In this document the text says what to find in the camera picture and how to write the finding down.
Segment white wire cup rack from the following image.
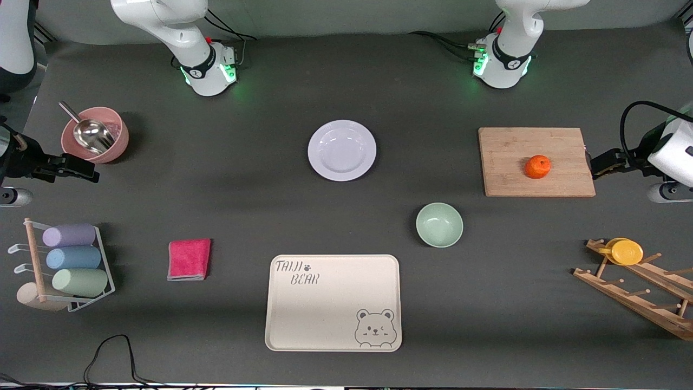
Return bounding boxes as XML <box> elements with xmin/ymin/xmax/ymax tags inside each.
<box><xmin>8</xmin><ymin>218</ymin><xmax>116</xmax><ymax>313</ymax></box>

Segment black cable on table edge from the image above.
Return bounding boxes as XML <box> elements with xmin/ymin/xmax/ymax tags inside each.
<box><xmin>0</xmin><ymin>334</ymin><xmax>179</xmax><ymax>390</ymax></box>

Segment black arm base cables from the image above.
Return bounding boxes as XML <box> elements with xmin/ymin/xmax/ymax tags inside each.
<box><xmin>205</xmin><ymin>8</ymin><xmax>258</xmax><ymax>70</ymax></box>
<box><xmin>408</xmin><ymin>11</ymin><xmax>505</xmax><ymax>61</ymax></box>

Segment wooden cutting board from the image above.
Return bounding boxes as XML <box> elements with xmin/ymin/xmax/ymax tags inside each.
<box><xmin>478</xmin><ymin>127</ymin><xmax>597</xmax><ymax>198</ymax></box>

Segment metal scoop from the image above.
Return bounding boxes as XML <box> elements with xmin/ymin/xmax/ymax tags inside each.
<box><xmin>58</xmin><ymin>101</ymin><xmax>116</xmax><ymax>155</ymax></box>

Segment black left arm base cables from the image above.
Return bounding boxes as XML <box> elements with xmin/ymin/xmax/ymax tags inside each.
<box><xmin>408</xmin><ymin>11</ymin><xmax>505</xmax><ymax>61</ymax></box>

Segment white round plate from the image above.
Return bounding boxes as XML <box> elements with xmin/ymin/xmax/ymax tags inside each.
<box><xmin>308</xmin><ymin>120</ymin><xmax>377</xmax><ymax>182</ymax></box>

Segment wooden mug rack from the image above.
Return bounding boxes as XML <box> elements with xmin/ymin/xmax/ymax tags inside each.
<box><xmin>573</xmin><ymin>238</ymin><xmax>693</xmax><ymax>342</ymax></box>

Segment pink folded cloth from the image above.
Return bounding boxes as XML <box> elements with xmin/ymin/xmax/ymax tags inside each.
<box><xmin>167</xmin><ymin>239</ymin><xmax>212</xmax><ymax>282</ymax></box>

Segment beige cup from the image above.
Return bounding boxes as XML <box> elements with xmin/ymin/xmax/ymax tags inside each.
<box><xmin>16</xmin><ymin>282</ymin><xmax>68</xmax><ymax>313</ymax></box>

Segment yellow cup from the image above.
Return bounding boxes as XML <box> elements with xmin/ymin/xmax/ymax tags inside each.
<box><xmin>598</xmin><ymin>237</ymin><xmax>644</xmax><ymax>266</ymax></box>

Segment cream bear print tray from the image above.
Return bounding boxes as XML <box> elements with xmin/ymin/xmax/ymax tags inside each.
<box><xmin>265</xmin><ymin>254</ymin><xmax>403</xmax><ymax>353</ymax></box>

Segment pink bowl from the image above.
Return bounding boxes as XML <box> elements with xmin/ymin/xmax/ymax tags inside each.
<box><xmin>61</xmin><ymin>107</ymin><xmax>130</xmax><ymax>164</ymax></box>

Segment pale green bowl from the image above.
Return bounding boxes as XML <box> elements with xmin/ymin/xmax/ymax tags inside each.
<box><xmin>416</xmin><ymin>203</ymin><xmax>464</xmax><ymax>249</ymax></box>

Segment light green cup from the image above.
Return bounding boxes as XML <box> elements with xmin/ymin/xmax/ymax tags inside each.
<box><xmin>52</xmin><ymin>268</ymin><xmax>109</xmax><ymax>297</ymax></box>

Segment purple cup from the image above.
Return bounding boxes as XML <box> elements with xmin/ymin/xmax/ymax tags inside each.
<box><xmin>42</xmin><ymin>224</ymin><xmax>97</xmax><ymax>248</ymax></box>

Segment blue cup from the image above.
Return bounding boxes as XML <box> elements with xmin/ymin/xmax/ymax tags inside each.
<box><xmin>46</xmin><ymin>246</ymin><xmax>102</xmax><ymax>270</ymax></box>

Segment black right arm base cables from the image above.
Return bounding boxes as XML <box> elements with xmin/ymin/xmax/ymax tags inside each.
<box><xmin>205</xmin><ymin>8</ymin><xmax>258</xmax><ymax>70</ymax></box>

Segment orange fruit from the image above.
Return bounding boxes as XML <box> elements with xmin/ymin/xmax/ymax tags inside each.
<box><xmin>524</xmin><ymin>154</ymin><xmax>552</xmax><ymax>180</ymax></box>

